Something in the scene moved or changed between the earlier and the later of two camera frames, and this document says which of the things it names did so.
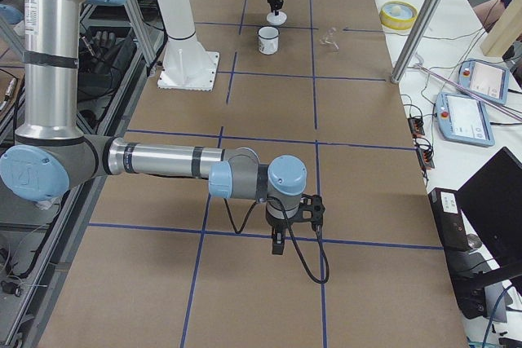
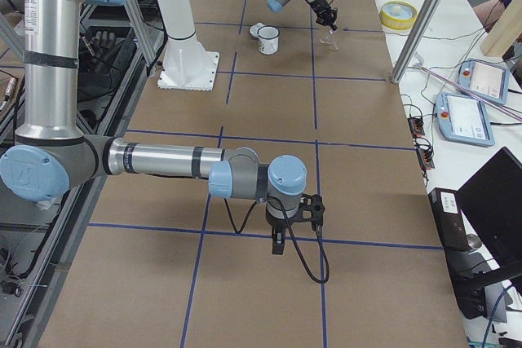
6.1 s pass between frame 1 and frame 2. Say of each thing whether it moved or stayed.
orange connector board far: stayed
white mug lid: moved
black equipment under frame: stayed
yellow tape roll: stayed
